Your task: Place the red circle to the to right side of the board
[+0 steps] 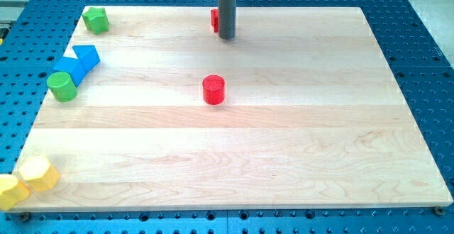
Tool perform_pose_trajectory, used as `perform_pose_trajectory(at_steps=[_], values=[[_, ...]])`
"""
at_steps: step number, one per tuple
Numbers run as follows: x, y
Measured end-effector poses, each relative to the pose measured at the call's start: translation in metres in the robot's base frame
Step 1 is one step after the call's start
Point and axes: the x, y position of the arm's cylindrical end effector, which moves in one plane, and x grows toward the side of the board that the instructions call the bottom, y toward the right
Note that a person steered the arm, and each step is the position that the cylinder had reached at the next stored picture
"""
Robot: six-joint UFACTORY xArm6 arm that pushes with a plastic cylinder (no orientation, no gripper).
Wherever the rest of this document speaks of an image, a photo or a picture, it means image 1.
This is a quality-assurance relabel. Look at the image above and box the green star block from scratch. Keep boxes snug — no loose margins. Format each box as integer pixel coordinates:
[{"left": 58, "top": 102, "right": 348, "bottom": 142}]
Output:
[{"left": 82, "top": 7, "right": 109, "bottom": 35}]

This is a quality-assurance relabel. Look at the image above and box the yellow block at edge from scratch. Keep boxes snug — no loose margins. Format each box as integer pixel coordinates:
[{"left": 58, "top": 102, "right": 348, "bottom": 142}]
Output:
[{"left": 1, "top": 174, "right": 31, "bottom": 211}]

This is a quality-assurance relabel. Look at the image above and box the red cylinder block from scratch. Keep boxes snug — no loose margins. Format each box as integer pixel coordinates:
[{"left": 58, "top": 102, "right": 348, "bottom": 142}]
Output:
[{"left": 202, "top": 74, "right": 225, "bottom": 105}]

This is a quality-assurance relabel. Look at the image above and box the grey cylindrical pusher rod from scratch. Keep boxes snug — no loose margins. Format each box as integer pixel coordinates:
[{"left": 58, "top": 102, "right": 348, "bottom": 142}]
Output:
[{"left": 218, "top": 0, "right": 236, "bottom": 40}]

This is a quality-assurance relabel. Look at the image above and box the yellow hexagon block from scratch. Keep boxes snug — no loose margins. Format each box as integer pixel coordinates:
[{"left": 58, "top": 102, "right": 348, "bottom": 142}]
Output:
[{"left": 18, "top": 155, "right": 60, "bottom": 191}]

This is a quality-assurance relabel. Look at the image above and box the blue triangular block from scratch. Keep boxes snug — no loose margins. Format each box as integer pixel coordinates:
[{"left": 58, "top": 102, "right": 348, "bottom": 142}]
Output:
[{"left": 72, "top": 45, "right": 100, "bottom": 72}]

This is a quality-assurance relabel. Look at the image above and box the wooden board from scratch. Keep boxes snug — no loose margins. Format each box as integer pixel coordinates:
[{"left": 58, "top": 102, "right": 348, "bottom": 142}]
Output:
[{"left": 14, "top": 6, "right": 453, "bottom": 212}]

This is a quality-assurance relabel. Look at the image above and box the red block behind rod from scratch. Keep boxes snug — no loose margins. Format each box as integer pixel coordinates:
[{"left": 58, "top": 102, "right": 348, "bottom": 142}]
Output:
[{"left": 210, "top": 9, "right": 219, "bottom": 33}]

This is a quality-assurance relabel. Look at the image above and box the green cylinder block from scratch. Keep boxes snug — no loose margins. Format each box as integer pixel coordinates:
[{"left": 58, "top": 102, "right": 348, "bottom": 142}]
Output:
[{"left": 46, "top": 72, "right": 77, "bottom": 102}]

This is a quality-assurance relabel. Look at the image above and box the blue perforated table plate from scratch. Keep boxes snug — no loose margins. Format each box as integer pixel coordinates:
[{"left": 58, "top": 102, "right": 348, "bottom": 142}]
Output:
[{"left": 1, "top": 0, "right": 453, "bottom": 233}]

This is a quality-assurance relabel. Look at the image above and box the blue cube block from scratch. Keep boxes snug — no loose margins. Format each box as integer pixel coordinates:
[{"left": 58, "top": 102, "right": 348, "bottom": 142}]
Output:
[{"left": 52, "top": 57, "right": 87, "bottom": 87}]

